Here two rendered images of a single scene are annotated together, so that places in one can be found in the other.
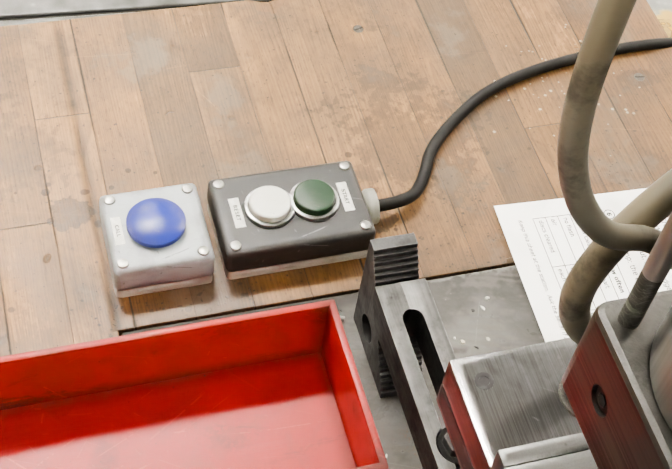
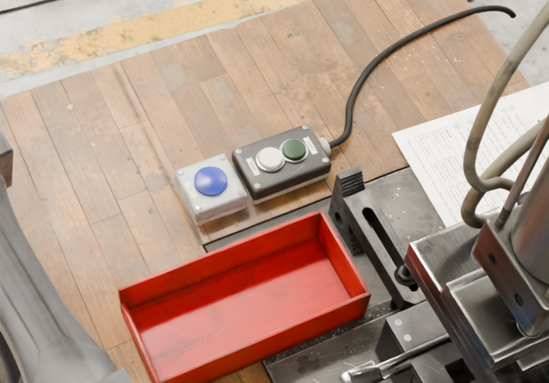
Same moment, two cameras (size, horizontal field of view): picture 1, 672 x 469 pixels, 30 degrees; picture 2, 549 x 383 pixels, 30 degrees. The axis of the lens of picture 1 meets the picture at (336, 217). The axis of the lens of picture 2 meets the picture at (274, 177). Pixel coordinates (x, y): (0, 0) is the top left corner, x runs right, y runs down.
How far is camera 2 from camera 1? 0.41 m
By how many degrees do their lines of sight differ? 7
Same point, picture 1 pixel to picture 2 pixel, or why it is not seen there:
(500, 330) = (409, 206)
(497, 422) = (438, 268)
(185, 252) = (230, 194)
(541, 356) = (452, 233)
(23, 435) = (169, 311)
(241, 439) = (285, 292)
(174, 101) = (195, 102)
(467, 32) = (354, 26)
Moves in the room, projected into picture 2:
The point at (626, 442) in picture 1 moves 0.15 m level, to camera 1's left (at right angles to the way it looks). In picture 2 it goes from (506, 274) to (317, 276)
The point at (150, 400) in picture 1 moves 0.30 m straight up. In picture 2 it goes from (231, 280) to (241, 129)
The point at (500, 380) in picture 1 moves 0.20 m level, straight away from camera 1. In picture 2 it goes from (435, 247) to (463, 84)
